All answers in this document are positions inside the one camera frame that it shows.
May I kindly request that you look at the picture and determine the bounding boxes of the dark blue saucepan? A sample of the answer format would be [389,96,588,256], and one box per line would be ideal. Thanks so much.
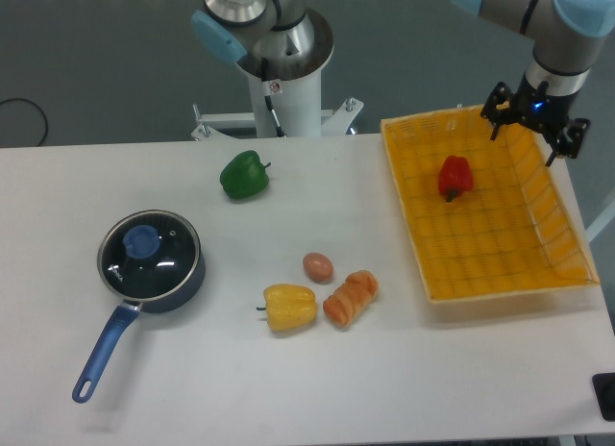
[72,210,206,404]

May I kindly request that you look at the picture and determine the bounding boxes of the brown egg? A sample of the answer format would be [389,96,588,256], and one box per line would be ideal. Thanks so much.
[303,253,334,283]

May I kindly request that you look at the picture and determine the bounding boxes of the black table edge device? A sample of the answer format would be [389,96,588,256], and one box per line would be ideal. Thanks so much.
[592,372,615,422]

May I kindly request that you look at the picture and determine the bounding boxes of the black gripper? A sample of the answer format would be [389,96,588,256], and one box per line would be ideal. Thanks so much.
[480,76,591,167]

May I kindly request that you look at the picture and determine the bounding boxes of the red bell pepper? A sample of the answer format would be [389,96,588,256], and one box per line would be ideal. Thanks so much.
[438,155,475,203]

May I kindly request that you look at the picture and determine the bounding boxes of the yellow woven basket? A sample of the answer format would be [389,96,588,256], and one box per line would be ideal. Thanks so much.
[381,107,600,303]

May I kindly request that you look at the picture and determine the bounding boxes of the orange twisted bread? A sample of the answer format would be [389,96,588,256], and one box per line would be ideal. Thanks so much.
[323,270,379,328]

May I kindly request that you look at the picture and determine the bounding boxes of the yellow bell pepper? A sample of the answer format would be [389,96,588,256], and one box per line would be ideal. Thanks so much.
[259,284,318,333]

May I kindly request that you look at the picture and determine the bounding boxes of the glass pot lid blue knob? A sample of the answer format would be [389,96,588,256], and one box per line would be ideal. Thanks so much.
[98,210,202,303]

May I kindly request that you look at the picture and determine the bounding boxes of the green bell pepper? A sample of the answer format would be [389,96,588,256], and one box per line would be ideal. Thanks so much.
[219,150,271,200]

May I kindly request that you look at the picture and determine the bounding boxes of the black floor cable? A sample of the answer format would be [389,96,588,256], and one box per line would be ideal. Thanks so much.
[0,97,49,147]

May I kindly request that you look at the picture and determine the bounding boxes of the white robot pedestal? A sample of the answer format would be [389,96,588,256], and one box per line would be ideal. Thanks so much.
[191,9,364,137]

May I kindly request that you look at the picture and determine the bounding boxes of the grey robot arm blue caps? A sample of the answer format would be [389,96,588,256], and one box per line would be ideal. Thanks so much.
[191,0,614,159]

